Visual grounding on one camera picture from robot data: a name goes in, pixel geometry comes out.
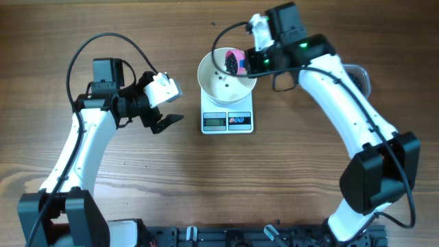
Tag black beans in bowl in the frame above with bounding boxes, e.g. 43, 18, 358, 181
213, 71, 229, 87

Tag cream white bowl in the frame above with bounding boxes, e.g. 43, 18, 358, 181
198, 52, 257, 105

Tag pink scoop with blue handle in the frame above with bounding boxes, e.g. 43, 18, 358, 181
224, 49, 246, 75

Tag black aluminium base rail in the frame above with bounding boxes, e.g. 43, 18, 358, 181
147, 224, 388, 247

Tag white digital kitchen scale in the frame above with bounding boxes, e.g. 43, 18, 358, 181
201, 91, 254, 134

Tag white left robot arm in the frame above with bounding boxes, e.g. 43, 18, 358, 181
17, 58, 182, 246

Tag black beans in container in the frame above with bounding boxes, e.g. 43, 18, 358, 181
348, 73, 363, 92

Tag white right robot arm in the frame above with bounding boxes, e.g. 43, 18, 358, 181
244, 2, 420, 245

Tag clear plastic food container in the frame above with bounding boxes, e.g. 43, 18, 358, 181
343, 64, 371, 98

